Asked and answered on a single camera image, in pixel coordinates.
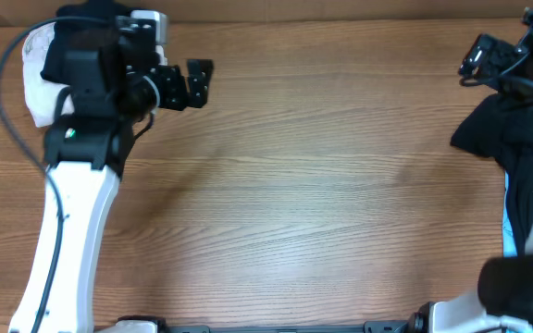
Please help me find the black t-shirt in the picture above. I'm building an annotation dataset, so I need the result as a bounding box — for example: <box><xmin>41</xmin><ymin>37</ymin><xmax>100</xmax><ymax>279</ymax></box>
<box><xmin>450</xmin><ymin>93</ymin><xmax>533</xmax><ymax>255</ymax></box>

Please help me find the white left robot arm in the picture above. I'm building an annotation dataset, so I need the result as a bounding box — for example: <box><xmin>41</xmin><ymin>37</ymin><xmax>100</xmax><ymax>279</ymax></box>
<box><xmin>9</xmin><ymin>10</ymin><xmax>214</xmax><ymax>332</ymax></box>

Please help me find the folded black garment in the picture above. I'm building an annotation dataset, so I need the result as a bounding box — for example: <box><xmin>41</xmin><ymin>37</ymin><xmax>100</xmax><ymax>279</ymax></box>
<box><xmin>41</xmin><ymin>0</ymin><xmax>135</xmax><ymax>84</ymax></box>

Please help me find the folded beige garment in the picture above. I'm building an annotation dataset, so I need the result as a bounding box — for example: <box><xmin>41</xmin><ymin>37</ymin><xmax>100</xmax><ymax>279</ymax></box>
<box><xmin>21</xmin><ymin>23</ymin><xmax>66</xmax><ymax>128</ymax></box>

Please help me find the light blue t-shirt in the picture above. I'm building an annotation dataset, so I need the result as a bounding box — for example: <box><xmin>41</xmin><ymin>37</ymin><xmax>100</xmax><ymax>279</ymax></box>
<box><xmin>502</xmin><ymin>173</ymin><xmax>517</xmax><ymax>257</ymax></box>

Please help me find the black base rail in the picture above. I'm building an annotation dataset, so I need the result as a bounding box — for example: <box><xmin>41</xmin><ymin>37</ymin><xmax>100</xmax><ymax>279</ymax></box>
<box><xmin>117</xmin><ymin>313</ymin><xmax>428</xmax><ymax>333</ymax></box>

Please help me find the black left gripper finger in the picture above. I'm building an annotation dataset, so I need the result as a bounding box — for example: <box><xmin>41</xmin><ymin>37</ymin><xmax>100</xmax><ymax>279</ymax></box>
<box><xmin>187</xmin><ymin>59</ymin><xmax>214</xmax><ymax>108</ymax></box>
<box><xmin>157</xmin><ymin>66</ymin><xmax>189</xmax><ymax>111</ymax></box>

